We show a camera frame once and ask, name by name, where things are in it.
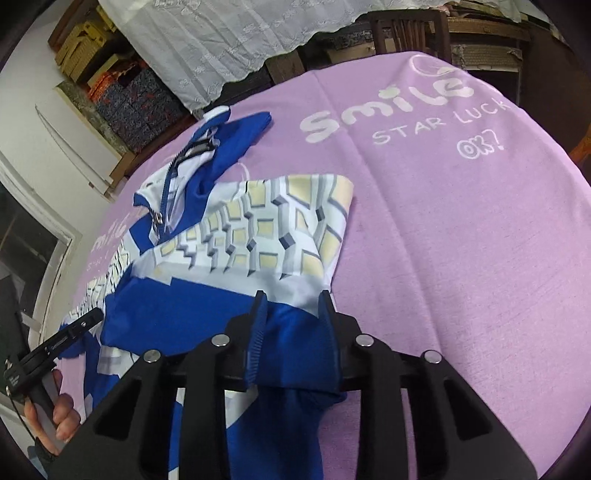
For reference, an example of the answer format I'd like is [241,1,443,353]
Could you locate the blue red white zip jacket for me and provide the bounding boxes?
[66,107,353,479]

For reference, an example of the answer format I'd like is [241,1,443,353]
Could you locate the person's left hand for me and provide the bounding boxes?
[24,369,81,455]

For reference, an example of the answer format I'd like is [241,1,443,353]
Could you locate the pink printed bed sheet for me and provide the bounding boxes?
[59,50,591,480]

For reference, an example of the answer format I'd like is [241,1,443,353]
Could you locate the stack of patterned boxes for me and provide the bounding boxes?
[88,61,187,153]

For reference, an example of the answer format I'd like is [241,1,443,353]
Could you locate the yellow cardboard boxes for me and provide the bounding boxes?
[55,18,116,82]

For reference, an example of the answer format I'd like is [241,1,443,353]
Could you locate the white lace curtain cloth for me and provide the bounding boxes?
[100,0,531,111]

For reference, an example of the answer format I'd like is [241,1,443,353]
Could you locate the dark wooden chair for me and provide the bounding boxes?
[367,9,452,63]

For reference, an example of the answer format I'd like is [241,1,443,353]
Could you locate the aluminium frame window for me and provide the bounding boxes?
[1,156,78,345]

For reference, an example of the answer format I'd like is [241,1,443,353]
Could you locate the white boards against wall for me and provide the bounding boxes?
[35,80,126,198]

